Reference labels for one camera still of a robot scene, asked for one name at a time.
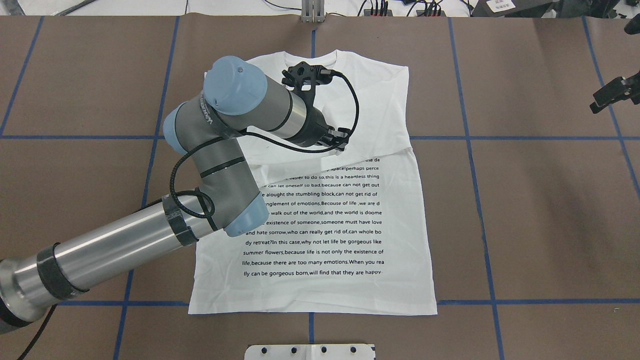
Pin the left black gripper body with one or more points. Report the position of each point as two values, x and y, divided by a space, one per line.
314 128

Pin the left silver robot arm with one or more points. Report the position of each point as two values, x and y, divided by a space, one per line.
210 188

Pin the white long-sleeve printed shirt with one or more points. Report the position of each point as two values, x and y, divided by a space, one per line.
346 231

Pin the aluminium frame post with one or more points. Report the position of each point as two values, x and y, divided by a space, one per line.
313 11

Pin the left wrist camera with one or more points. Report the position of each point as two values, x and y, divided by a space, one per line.
304 77

